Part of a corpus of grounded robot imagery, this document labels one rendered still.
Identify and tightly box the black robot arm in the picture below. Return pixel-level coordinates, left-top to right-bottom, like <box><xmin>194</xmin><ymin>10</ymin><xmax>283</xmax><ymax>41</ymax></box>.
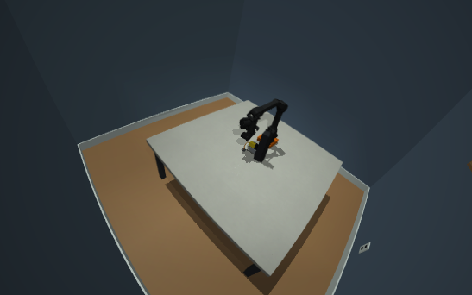
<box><xmin>240</xmin><ymin>99</ymin><xmax>288</xmax><ymax>143</ymax></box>

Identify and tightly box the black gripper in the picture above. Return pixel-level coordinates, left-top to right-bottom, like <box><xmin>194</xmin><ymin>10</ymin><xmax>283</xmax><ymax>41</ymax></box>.
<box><xmin>241</xmin><ymin>125</ymin><xmax>259</xmax><ymax>141</ymax></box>

